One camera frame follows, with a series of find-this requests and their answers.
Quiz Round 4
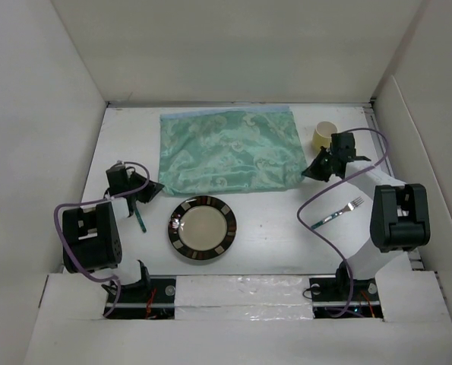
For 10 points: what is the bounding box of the green handled steak knife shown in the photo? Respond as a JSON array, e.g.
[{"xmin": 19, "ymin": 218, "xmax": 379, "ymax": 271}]
[{"xmin": 133, "ymin": 202, "xmax": 147, "ymax": 233}]

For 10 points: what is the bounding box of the dark rimmed cream plate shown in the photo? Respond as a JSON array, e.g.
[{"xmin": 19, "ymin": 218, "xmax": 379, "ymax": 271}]
[{"xmin": 167, "ymin": 195, "xmax": 238, "ymax": 261}]

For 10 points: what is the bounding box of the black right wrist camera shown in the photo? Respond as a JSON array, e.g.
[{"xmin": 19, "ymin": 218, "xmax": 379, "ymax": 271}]
[{"xmin": 330, "ymin": 132, "xmax": 356, "ymax": 159}]

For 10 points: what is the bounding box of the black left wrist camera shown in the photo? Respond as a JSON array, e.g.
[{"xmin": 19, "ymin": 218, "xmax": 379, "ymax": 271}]
[{"xmin": 106, "ymin": 163, "xmax": 130, "ymax": 197}]

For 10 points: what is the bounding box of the yellow ceramic mug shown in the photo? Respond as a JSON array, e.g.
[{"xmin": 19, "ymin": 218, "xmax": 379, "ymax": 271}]
[{"xmin": 311, "ymin": 121, "xmax": 337, "ymax": 151}]

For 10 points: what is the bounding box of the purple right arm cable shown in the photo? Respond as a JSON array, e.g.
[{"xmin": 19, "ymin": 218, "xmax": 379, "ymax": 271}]
[{"xmin": 296, "ymin": 128, "xmax": 390, "ymax": 319}]

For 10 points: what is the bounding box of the green handled silver fork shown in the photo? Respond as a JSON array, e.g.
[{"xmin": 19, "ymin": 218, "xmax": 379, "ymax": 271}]
[{"xmin": 311, "ymin": 197, "xmax": 364, "ymax": 230}]

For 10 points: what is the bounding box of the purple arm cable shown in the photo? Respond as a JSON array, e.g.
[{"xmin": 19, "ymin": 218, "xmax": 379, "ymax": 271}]
[
  {"xmin": 296, "ymin": 128, "xmax": 390, "ymax": 319},
  {"xmin": 54, "ymin": 161, "xmax": 151, "ymax": 316}
]

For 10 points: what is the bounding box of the green patterned cloth placemat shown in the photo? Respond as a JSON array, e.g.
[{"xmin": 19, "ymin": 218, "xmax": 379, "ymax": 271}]
[{"xmin": 158, "ymin": 106, "xmax": 307, "ymax": 195}]

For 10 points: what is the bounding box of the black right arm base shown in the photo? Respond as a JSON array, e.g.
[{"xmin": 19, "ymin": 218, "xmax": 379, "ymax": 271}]
[{"xmin": 302, "ymin": 275, "xmax": 384, "ymax": 319}]

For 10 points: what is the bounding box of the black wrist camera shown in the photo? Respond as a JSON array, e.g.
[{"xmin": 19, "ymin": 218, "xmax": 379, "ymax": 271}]
[
  {"xmin": 330, "ymin": 132, "xmax": 356, "ymax": 159},
  {"xmin": 106, "ymin": 163, "xmax": 130, "ymax": 197}
]

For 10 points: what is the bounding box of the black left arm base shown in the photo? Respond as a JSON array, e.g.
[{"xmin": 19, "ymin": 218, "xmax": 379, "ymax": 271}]
[{"xmin": 102, "ymin": 266, "xmax": 177, "ymax": 320}]

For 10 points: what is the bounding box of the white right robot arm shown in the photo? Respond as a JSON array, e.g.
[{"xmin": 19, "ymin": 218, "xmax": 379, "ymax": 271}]
[{"xmin": 302, "ymin": 147, "xmax": 431, "ymax": 300}]

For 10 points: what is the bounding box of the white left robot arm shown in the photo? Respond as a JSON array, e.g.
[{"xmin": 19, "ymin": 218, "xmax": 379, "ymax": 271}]
[{"xmin": 62, "ymin": 166, "xmax": 164, "ymax": 273}]

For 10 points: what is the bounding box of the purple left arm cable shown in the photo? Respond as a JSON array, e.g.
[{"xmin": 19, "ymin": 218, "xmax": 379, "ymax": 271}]
[{"xmin": 54, "ymin": 161, "xmax": 151, "ymax": 316}]

